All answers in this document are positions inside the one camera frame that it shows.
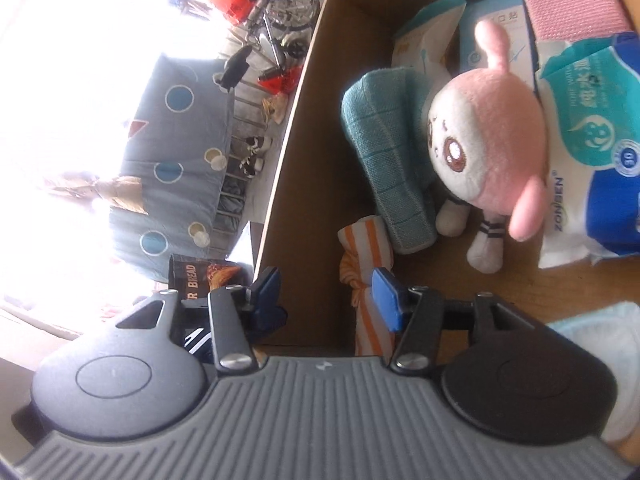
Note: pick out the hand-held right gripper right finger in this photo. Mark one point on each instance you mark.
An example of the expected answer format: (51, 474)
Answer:
(387, 295)

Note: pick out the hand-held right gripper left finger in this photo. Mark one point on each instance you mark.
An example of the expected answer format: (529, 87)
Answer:
(267, 285)

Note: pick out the orange striped towel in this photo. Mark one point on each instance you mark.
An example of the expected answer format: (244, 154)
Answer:
(365, 250)

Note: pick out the cardboard box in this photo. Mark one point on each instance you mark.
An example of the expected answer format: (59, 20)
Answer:
(320, 160)

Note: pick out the teal checked cloth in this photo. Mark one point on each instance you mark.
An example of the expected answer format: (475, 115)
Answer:
(385, 135)

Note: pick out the pink plush toy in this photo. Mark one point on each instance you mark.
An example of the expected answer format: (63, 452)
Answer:
(495, 125)

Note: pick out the blue teal wet wipes pack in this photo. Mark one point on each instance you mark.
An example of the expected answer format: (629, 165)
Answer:
(585, 125)

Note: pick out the white cotton pad pack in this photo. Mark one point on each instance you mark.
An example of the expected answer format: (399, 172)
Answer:
(425, 35)

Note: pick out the blue and white box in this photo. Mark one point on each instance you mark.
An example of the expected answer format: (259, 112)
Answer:
(505, 20)

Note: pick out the dark bread box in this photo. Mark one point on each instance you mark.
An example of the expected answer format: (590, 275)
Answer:
(200, 280)

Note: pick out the black and white sneaker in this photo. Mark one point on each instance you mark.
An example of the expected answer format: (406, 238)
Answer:
(255, 144)
(251, 166)

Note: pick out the blue dotted blanket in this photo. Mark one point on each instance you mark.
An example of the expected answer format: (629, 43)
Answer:
(180, 160)

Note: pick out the brown cloth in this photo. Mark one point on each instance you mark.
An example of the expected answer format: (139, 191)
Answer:
(115, 192)

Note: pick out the black bicycle saddle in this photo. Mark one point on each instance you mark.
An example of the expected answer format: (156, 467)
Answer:
(236, 67)

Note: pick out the bicycle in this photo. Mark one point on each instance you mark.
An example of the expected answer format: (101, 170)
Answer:
(287, 10)

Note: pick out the red crate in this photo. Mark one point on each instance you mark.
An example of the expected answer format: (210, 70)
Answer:
(227, 2)

